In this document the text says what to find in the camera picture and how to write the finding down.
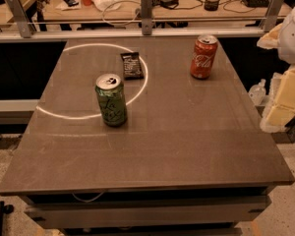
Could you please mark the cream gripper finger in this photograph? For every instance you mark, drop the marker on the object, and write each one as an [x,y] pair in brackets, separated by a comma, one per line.
[270,39]
[280,108]

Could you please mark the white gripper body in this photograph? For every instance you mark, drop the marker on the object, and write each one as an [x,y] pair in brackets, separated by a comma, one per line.
[293,38]

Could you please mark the red coke can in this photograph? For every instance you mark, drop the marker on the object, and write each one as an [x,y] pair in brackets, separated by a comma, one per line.
[203,56]

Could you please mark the green soda can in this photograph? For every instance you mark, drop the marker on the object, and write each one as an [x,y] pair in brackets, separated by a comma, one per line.
[111,99]

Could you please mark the clear plastic bottle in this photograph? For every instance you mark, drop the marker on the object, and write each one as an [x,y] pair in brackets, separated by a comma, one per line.
[258,92]

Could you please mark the black round container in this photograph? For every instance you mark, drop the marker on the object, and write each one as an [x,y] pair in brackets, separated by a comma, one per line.
[211,5]

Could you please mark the black power adapter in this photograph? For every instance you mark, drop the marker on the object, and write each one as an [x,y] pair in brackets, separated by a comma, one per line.
[169,3]

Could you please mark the black snack bar packet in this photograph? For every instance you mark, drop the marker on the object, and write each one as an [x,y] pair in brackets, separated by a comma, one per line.
[132,68]

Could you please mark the white crumpled cloth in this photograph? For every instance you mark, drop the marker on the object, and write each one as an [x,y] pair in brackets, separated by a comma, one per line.
[103,5]

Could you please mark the black floor stand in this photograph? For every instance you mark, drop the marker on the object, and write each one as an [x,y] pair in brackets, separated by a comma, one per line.
[4,209]

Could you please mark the right metal rail bracket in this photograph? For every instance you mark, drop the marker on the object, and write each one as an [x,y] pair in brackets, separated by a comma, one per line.
[271,15]

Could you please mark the metal rail bracket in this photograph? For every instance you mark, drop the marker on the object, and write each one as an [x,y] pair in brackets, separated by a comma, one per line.
[146,14]
[20,18]
[271,15]

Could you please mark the middle metal rail bracket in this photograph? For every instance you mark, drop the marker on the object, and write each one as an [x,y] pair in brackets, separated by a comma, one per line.
[146,14]

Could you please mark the left metal rail bracket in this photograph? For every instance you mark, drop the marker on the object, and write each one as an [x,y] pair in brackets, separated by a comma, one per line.
[20,18]

